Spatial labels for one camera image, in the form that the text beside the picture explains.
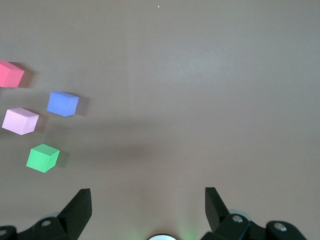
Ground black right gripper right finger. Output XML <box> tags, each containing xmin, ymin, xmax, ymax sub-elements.
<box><xmin>201</xmin><ymin>186</ymin><xmax>309</xmax><ymax>240</ymax></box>

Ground pink foam cube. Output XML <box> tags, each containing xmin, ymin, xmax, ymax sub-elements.
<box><xmin>1</xmin><ymin>107</ymin><xmax>40</xmax><ymax>136</ymax></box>

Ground purple foam cube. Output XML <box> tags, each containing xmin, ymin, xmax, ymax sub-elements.
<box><xmin>46</xmin><ymin>91</ymin><xmax>80</xmax><ymax>118</ymax></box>

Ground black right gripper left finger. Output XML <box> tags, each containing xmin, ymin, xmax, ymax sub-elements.
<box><xmin>0</xmin><ymin>187</ymin><xmax>93</xmax><ymax>240</ymax></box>

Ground brown table cover sheet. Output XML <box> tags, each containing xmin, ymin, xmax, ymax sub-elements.
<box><xmin>0</xmin><ymin>0</ymin><xmax>320</xmax><ymax>240</ymax></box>

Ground red foam cube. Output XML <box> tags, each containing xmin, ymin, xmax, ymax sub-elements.
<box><xmin>0</xmin><ymin>59</ymin><xmax>25</xmax><ymax>89</ymax></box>

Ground green foam cube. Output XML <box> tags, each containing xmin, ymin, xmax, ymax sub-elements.
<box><xmin>25</xmin><ymin>143</ymin><xmax>61</xmax><ymax>174</ymax></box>

